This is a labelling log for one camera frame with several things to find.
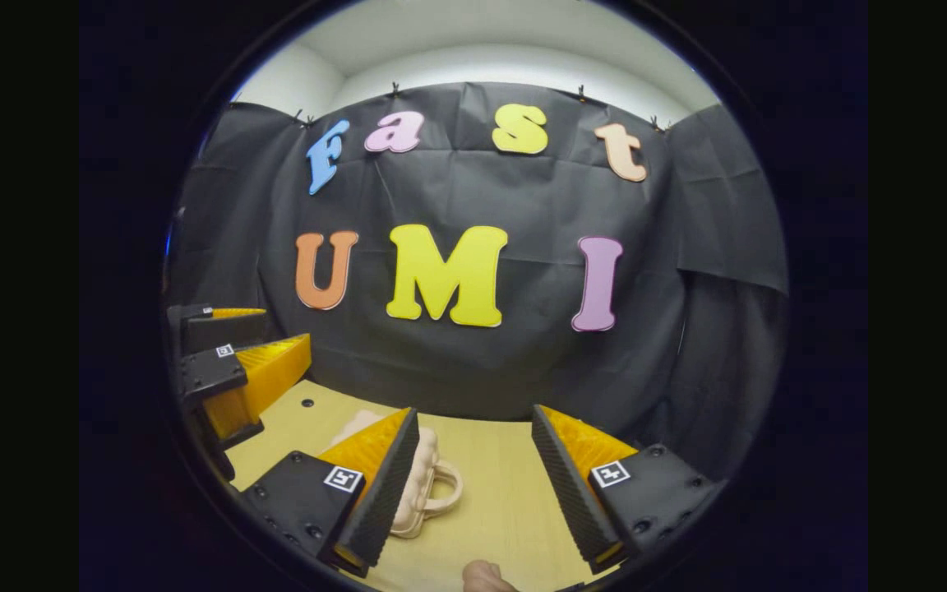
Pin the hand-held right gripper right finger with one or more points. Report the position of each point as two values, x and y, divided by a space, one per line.
568 493

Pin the beige pink suitcase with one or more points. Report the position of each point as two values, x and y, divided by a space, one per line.
412 510

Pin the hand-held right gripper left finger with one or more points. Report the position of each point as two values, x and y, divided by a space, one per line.
383 493

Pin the black backdrop cloth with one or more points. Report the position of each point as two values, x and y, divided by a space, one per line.
473 362

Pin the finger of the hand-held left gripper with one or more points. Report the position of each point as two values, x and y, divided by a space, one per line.
219 329
210 374

